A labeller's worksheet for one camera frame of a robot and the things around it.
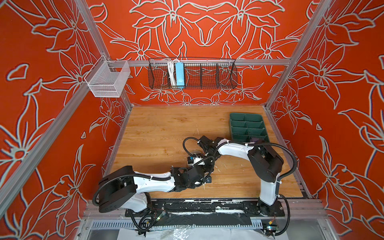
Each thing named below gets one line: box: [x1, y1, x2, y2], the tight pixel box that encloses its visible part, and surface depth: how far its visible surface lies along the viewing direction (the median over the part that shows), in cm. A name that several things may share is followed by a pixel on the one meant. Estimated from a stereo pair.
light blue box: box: [175, 62, 185, 86], surface depth 91 cm
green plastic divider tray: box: [229, 113, 270, 143], surface depth 104 cm
